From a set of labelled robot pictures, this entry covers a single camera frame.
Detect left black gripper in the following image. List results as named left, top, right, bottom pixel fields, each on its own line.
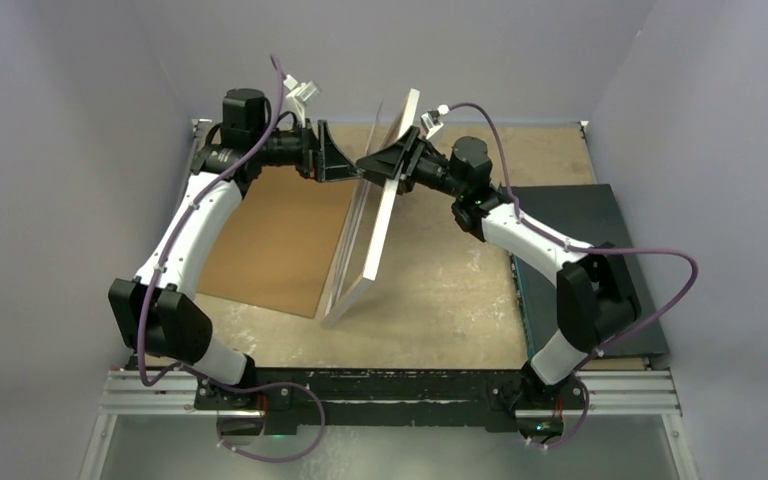
left=253, top=118, right=362, bottom=182

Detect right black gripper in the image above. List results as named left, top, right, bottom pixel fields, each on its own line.
left=357, top=127, right=465, bottom=199

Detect wooden picture frame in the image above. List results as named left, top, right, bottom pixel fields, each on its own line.
left=316, top=88, right=420, bottom=328

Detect printed photo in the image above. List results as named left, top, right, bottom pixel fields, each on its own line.
left=316, top=178, right=382, bottom=328

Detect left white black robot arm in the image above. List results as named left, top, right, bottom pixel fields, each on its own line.
left=108, top=82, right=358, bottom=409

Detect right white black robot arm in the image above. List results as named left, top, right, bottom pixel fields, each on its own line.
left=355, top=127, right=641, bottom=407

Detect brown backing board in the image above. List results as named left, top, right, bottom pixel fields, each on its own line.
left=198, top=167, right=359, bottom=318

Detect dark blue book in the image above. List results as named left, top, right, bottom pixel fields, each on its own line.
left=510, top=184, right=670, bottom=359

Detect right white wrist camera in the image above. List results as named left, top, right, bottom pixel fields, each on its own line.
left=419, top=104, right=451, bottom=140

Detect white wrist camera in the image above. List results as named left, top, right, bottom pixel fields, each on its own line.
left=283, top=74, right=321, bottom=126
left=419, top=104, right=451, bottom=140

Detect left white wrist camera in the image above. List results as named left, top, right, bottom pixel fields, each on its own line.
left=283, top=74, right=321, bottom=126

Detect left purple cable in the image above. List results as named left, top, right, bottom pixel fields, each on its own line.
left=137, top=54, right=327, bottom=465

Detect purple cable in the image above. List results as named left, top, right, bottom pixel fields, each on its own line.
left=446, top=101, right=700, bottom=452
left=137, top=54, right=327, bottom=465

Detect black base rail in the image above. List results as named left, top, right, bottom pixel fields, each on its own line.
left=193, top=368, right=587, bottom=436

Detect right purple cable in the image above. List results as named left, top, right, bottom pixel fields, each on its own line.
left=446, top=101, right=700, bottom=452

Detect aluminium frame rails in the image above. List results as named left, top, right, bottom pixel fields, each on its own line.
left=77, top=119, right=700, bottom=480

